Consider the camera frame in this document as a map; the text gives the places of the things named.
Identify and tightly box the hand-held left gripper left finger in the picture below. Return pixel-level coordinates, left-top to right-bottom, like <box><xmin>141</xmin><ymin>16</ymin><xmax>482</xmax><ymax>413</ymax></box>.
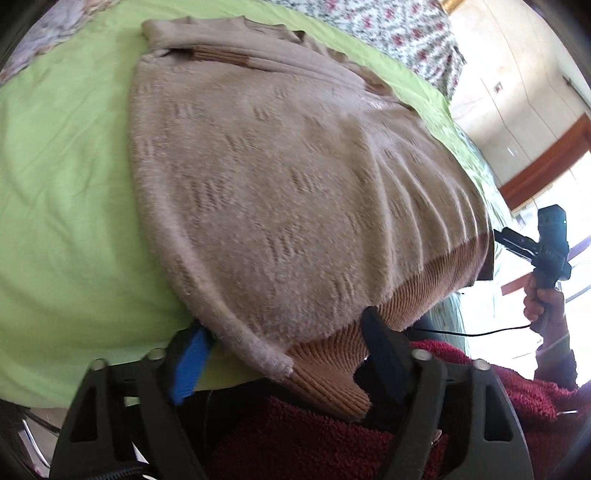
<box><xmin>50</xmin><ymin>322</ymin><xmax>218</xmax><ymax>480</ymax></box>

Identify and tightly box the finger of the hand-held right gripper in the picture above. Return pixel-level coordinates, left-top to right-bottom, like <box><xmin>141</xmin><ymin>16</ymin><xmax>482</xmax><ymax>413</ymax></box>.
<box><xmin>493</xmin><ymin>227</ymin><xmax>541</xmax><ymax>265</ymax></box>

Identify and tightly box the brown wooden door frame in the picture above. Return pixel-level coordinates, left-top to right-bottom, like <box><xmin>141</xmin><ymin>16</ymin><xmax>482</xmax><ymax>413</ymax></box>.
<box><xmin>499</xmin><ymin>113</ymin><xmax>591</xmax><ymax>212</ymax></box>

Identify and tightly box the beige knit sweater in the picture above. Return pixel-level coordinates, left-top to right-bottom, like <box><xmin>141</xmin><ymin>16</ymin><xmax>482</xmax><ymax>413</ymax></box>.
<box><xmin>127</xmin><ymin>16</ymin><xmax>496</xmax><ymax>422</ymax></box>

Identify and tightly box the person's red fleece garment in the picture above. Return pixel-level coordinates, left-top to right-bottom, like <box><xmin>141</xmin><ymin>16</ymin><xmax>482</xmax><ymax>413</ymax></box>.
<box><xmin>180</xmin><ymin>339</ymin><xmax>591</xmax><ymax>480</ymax></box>

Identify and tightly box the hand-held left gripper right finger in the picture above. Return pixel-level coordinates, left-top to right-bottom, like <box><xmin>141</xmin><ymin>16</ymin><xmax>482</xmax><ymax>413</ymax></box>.
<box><xmin>359</xmin><ymin>306</ymin><xmax>533</xmax><ymax>480</ymax></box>

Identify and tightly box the green bed sheet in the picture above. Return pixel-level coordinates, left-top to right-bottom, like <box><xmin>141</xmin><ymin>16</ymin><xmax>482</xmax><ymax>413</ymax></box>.
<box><xmin>0</xmin><ymin>0</ymin><xmax>513</xmax><ymax>409</ymax></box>

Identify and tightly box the black cable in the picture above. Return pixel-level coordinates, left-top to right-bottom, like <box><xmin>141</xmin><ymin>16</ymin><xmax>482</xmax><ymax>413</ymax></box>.
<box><xmin>414</xmin><ymin>323</ymin><xmax>533</xmax><ymax>339</ymax></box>

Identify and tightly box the person's right hand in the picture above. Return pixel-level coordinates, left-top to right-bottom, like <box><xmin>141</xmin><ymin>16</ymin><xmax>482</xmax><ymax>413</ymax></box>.
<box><xmin>523</xmin><ymin>275</ymin><xmax>567</xmax><ymax>343</ymax></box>

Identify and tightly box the floral printed blanket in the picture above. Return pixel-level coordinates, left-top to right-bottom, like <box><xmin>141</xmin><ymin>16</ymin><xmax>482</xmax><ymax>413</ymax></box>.
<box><xmin>270</xmin><ymin>0</ymin><xmax>467</xmax><ymax>99</ymax></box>

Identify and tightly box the person's right forearm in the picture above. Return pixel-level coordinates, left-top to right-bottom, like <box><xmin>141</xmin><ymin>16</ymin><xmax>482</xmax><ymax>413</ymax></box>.
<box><xmin>534</xmin><ymin>333</ymin><xmax>581</xmax><ymax>389</ymax></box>

